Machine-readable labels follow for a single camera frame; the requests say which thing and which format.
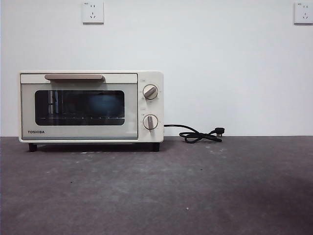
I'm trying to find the blue ceramic bowl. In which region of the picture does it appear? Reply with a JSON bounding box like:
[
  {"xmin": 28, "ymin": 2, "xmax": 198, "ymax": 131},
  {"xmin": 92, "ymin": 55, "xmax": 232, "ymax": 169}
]
[{"xmin": 85, "ymin": 94, "xmax": 118, "ymax": 118}]

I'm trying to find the beige oven knob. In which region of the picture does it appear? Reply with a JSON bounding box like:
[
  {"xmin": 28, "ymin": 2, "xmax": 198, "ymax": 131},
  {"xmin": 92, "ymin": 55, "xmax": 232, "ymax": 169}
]
[
  {"xmin": 142, "ymin": 84, "xmax": 158, "ymax": 100},
  {"xmin": 142, "ymin": 114, "xmax": 158, "ymax": 132}
]

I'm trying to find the cream toaster oven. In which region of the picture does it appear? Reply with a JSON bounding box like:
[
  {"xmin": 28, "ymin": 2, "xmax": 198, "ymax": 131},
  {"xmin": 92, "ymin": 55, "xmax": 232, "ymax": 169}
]
[{"xmin": 19, "ymin": 70, "xmax": 164, "ymax": 153}]

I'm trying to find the black oven power cable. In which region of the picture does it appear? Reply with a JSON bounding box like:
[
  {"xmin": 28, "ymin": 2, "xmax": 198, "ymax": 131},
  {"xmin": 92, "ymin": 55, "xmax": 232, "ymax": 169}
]
[{"xmin": 163, "ymin": 123, "xmax": 226, "ymax": 144}]

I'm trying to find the metal wire oven rack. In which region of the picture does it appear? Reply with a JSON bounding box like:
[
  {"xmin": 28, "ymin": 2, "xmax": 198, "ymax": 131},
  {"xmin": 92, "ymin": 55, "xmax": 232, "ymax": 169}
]
[{"xmin": 36, "ymin": 116, "xmax": 124, "ymax": 121}]

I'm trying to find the white wall socket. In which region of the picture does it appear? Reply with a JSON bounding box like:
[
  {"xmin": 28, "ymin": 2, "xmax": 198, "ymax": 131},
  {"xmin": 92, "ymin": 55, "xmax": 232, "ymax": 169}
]
[
  {"xmin": 293, "ymin": 2, "xmax": 313, "ymax": 25},
  {"xmin": 82, "ymin": 1, "xmax": 104, "ymax": 24}
]

